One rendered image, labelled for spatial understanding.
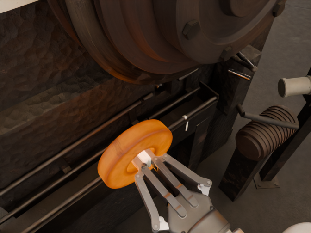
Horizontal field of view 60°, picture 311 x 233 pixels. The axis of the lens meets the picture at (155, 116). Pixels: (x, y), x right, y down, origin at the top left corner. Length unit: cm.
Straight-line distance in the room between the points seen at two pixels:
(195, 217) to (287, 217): 104
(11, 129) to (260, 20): 48
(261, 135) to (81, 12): 74
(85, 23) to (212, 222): 33
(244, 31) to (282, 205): 112
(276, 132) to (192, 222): 62
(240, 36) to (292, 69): 166
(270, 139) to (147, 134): 61
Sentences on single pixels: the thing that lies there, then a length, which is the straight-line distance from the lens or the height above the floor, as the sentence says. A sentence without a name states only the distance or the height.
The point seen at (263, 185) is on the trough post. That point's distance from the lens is 149.
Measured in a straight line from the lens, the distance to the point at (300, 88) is 93.
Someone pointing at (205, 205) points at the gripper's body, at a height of 85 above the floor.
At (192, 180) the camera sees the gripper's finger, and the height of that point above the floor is 84.
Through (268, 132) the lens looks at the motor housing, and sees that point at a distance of 98.
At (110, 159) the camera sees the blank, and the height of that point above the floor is 88.
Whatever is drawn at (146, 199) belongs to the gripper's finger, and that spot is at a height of 85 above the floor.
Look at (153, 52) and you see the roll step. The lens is 41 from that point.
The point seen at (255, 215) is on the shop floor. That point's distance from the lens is 142.
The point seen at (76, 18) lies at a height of 109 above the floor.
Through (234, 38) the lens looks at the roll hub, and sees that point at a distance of 47.
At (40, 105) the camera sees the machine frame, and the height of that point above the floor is 87.
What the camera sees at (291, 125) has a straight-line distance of 99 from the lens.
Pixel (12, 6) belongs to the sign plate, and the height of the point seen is 107.
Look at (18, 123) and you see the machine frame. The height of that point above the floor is 87.
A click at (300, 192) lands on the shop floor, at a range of 155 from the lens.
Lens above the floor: 128
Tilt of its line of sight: 52 degrees down
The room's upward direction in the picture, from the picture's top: straight up
